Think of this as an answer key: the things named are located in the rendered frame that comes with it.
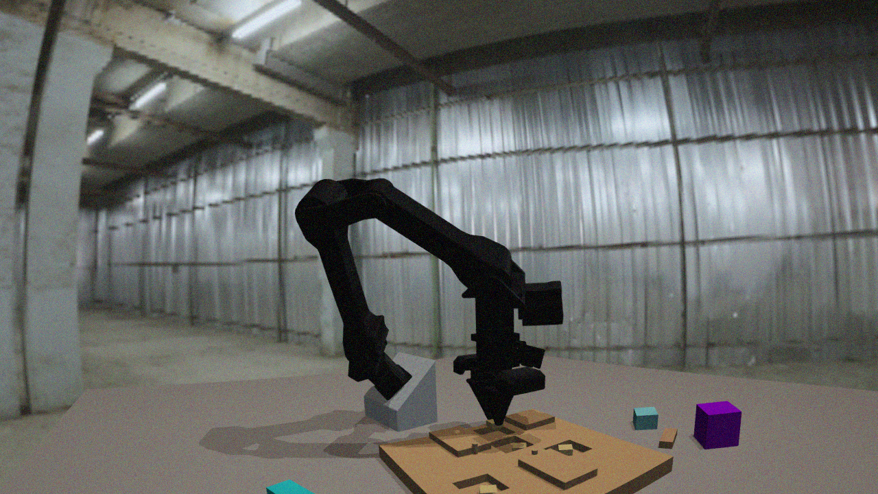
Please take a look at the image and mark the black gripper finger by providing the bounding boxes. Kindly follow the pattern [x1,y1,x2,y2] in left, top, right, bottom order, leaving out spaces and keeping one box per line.
[466,378,495,419]
[484,386,514,425]

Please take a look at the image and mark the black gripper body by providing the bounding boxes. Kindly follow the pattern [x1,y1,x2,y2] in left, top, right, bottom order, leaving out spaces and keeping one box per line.
[453,326,545,396]

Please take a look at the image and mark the purple cube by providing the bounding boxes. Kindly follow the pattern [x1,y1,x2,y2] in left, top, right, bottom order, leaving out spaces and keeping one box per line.
[693,401,741,449]

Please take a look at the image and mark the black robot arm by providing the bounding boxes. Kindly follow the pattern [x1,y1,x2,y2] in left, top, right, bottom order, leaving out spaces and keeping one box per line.
[295,178,563,400]

